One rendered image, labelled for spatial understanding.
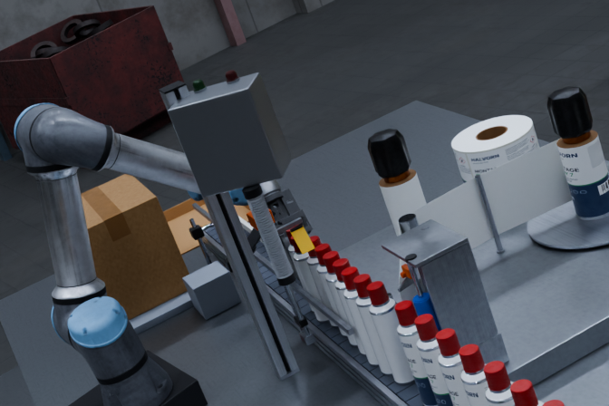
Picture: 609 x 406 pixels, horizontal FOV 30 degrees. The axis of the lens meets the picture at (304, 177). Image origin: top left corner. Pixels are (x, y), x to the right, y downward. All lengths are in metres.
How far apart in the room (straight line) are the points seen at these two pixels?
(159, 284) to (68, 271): 0.52
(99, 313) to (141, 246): 0.55
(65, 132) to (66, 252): 0.29
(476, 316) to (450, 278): 0.09
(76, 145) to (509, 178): 0.92
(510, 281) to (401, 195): 0.33
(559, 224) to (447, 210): 0.27
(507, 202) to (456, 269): 0.51
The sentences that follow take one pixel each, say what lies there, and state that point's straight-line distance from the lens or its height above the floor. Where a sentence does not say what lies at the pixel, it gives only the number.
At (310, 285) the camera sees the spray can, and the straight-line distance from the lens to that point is 2.44.
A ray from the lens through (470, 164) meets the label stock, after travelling 2.72.
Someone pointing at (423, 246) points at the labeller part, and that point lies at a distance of 2.03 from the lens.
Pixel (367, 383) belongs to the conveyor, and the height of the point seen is 0.86.
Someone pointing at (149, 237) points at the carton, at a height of 1.03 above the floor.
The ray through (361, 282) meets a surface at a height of 1.08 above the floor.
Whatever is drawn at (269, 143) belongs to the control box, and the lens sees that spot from 2.14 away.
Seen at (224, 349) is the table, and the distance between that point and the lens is 2.65.
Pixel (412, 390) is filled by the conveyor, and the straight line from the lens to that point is 2.15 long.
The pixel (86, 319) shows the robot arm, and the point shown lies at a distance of 2.38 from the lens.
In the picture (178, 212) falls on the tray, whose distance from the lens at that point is 3.54.
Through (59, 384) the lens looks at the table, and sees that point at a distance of 2.85.
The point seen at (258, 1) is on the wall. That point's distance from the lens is 9.57.
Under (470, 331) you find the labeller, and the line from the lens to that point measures 2.07.
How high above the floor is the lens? 2.00
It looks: 20 degrees down
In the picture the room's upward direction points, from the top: 20 degrees counter-clockwise
